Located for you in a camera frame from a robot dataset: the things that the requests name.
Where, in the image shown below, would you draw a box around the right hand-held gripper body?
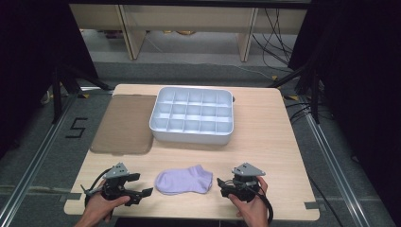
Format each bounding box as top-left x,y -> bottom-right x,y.
231,162 -> 267,203

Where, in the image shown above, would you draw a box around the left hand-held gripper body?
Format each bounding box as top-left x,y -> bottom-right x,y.
102,162 -> 133,202

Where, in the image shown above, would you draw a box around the lilac ankle sock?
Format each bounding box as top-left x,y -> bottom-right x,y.
154,164 -> 214,196

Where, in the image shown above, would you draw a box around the white compartment storage box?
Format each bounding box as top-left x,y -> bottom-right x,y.
148,86 -> 235,147

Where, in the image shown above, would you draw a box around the person's right hand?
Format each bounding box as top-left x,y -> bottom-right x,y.
228,176 -> 270,227

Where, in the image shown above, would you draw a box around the person's left hand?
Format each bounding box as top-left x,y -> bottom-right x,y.
83,191 -> 131,222

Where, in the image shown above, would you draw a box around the brown translucent box lid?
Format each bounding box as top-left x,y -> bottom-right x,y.
90,94 -> 158,156

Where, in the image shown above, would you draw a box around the black metal stand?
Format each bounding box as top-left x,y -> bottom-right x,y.
50,61 -> 115,125
267,61 -> 323,125

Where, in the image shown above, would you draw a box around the black curtain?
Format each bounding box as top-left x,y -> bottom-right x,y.
287,0 -> 401,218
0,0 -> 99,159

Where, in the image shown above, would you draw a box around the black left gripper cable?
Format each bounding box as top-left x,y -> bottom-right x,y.
80,167 -> 113,209

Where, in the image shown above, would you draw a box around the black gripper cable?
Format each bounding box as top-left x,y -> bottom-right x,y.
250,183 -> 274,225
80,167 -> 113,209

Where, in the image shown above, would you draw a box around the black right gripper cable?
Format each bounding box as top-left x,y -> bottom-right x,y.
250,183 -> 274,225

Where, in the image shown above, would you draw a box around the black floor cables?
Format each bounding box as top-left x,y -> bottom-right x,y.
284,99 -> 318,125

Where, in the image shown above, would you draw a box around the aluminium floor rail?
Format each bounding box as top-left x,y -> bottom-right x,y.
304,112 -> 372,227
0,91 -> 79,227

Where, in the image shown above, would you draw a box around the bundle of black hanging cables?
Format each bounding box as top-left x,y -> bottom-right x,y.
251,8 -> 299,69

